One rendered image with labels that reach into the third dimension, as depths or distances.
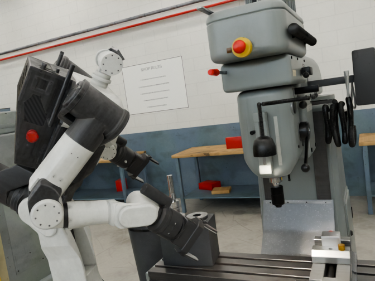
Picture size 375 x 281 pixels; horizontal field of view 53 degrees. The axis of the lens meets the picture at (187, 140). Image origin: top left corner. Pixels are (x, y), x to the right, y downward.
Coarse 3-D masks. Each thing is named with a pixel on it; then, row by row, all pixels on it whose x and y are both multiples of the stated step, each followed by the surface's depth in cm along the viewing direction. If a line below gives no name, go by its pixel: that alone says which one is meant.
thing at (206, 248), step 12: (192, 216) 157; (204, 216) 155; (204, 228) 152; (216, 228) 162; (168, 240) 158; (204, 240) 152; (216, 240) 160; (168, 252) 158; (192, 252) 155; (204, 252) 153; (216, 252) 159; (168, 264) 159; (180, 264) 157; (192, 264) 156; (204, 264) 154
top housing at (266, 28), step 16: (272, 0) 111; (208, 16) 121; (224, 16) 116; (240, 16) 114; (256, 16) 112; (272, 16) 111; (288, 16) 116; (208, 32) 121; (224, 32) 117; (240, 32) 114; (256, 32) 112; (272, 32) 111; (288, 32) 114; (224, 48) 117; (256, 48) 113; (272, 48) 112; (288, 48) 115; (304, 48) 143
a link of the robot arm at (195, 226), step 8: (176, 216) 109; (184, 216) 114; (176, 224) 108; (184, 224) 111; (192, 224) 112; (200, 224) 113; (168, 232) 107; (176, 232) 108; (184, 232) 111; (192, 232) 112; (200, 232) 113; (176, 240) 111; (184, 240) 112; (192, 240) 113; (176, 248) 114; (184, 248) 112
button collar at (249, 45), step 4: (236, 40) 113; (244, 40) 112; (248, 40) 112; (248, 44) 112; (232, 48) 114; (248, 48) 112; (244, 52) 113; (248, 52) 113; (240, 56) 114; (244, 56) 113
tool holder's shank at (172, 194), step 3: (168, 177) 159; (171, 177) 159; (168, 180) 159; (171, 180) 159; (168, 183) 159; (171, 183) 159; (168, 186) 160; (171, 186) 159; (171, 189) 159; (171, 192) 159; (174, 192) 160; (171, 195) 159; (174, 195) 160; (174, 198) 159
